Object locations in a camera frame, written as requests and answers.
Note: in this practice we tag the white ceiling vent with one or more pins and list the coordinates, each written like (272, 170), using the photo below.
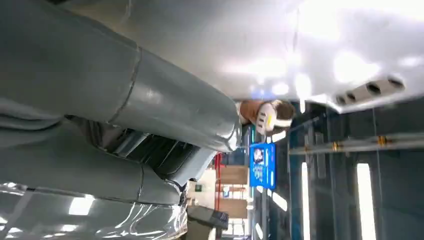
(369, 90)

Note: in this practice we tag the dark grey monitor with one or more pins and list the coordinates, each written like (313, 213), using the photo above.
(207, 217)

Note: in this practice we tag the grey ceiling pipe rail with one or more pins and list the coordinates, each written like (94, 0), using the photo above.
(357, 144)

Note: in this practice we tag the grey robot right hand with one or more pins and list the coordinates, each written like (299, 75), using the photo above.
(99, 76)

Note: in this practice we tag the long ceiling light panel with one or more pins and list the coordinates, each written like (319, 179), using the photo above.
(366, 202)
(305, 202)

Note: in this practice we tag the blue wall sign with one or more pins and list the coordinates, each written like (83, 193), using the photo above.
(262, 165)

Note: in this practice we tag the red post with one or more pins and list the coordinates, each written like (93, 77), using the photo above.
(218, 180)

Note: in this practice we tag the person with white headset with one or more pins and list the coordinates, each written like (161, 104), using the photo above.
(261, 116)

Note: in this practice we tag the brown cardboard box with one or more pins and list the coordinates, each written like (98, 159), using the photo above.
(233, 175)
(233, 208)

